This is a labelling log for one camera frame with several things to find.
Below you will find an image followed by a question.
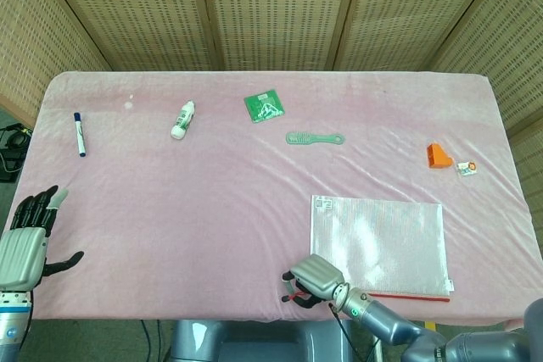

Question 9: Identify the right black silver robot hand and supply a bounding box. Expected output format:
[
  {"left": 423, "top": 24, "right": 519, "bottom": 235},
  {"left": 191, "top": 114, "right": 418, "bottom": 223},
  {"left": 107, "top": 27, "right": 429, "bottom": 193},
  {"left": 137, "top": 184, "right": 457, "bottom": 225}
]
[{"left": 280, "top": 253, "right": 347, "bottom": 310}]

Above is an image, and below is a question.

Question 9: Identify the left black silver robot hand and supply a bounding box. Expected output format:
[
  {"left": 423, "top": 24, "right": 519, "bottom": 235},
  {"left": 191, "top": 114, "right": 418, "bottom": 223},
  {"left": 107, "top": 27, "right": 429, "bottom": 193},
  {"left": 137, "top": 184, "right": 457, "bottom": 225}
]
[{"left": 0, "top": 185, "right": 85, "bottom": 293}]

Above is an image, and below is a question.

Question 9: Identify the clear zipper pouch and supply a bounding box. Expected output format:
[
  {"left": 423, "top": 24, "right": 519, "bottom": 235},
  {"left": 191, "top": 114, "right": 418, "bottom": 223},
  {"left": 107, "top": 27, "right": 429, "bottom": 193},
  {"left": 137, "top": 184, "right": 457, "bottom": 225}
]
[{"left": 282, "top": 194, "right": 454, "bottom": 304}]

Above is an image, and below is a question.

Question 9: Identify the grey robot torso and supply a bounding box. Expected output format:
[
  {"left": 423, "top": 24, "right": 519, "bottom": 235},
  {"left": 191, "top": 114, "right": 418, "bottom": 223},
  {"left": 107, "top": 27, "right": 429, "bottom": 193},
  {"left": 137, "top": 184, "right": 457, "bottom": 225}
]
[{"left": 169, "top": 318, "right": 355, "bottom": 362}]

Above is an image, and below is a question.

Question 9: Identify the black device on floor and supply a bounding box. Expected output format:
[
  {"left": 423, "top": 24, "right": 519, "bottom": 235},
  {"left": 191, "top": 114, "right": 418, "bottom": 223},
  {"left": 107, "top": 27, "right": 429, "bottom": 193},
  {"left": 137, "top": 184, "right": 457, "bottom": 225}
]
[{"left": 0, "top": 123, "right": 33, "bottom": 183}]

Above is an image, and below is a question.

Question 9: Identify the blue white marker pen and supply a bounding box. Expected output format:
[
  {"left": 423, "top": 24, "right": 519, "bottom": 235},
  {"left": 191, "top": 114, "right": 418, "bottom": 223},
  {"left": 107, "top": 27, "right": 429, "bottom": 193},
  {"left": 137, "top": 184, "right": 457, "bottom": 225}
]
[{"left": 73, "top": 112, "right": 88, "bottom": 158}]

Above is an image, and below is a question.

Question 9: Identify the green plastic comb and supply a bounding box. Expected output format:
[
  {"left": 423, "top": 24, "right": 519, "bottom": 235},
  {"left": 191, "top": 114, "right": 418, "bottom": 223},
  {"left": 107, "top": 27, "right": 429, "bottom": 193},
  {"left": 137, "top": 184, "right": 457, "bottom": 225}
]
[{"left": 285, "top": 131, "right": 346, "bottom": 148}]

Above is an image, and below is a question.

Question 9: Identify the pink tablecloth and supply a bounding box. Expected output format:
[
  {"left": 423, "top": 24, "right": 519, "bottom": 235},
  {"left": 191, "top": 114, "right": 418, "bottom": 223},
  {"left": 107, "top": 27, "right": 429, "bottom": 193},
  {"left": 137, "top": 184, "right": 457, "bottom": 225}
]
[{"left": 16, "top": 70, "right": 536, "bottom": 331}]

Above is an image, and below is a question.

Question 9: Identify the orange plastic block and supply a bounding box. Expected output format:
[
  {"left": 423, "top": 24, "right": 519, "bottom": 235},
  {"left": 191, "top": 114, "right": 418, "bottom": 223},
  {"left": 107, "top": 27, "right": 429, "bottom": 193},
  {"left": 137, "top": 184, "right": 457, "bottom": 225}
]
[{"left": 426, "top": 143, "right": 454, "bottom": 170}]

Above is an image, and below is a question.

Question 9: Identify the green square packet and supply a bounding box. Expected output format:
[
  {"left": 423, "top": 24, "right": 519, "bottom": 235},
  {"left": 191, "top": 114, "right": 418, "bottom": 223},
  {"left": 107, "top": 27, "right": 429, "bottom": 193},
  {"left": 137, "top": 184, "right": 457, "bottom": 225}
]
[{"left": 243, "top": 86, "right": 285, "bottom": 125}]

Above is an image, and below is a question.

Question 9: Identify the small colourful sticker packet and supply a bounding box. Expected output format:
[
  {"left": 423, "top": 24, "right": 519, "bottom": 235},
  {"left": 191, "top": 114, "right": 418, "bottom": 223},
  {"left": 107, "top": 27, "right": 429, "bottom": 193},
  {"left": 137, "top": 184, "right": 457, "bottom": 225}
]
[{"left": 455, "top": 159, "right": 478, "bottom": 177}]

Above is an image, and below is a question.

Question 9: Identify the white glue bottle green label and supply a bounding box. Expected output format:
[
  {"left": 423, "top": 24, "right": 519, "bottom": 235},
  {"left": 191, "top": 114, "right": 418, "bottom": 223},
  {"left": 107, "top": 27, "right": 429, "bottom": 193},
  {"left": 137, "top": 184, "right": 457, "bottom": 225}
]
[{"left": 170, "top": 100, "right": 197, "bottom": 141}]

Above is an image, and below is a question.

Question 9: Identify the bamboo folding screen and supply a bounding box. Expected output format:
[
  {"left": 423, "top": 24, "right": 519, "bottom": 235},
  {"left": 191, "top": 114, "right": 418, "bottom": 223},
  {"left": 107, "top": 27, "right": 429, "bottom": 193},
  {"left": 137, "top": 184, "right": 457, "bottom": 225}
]
[{"left": 0, "top": 0, "right": 543, "bottom": 253}]

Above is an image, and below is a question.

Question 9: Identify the black right hand cable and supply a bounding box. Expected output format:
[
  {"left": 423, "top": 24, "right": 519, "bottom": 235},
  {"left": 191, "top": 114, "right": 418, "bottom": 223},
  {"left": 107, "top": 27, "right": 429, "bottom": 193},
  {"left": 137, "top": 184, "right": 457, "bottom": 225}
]
[{"left": 328, "top": 302, "right": 360, "bottom": 362}]

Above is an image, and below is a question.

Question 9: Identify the blue cable under table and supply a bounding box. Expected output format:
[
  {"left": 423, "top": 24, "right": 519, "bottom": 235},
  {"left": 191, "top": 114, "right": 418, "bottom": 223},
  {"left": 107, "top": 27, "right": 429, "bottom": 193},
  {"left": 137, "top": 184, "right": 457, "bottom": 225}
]
[{"left": 140, "top": 320, "right": 165, "bottom": 357}]

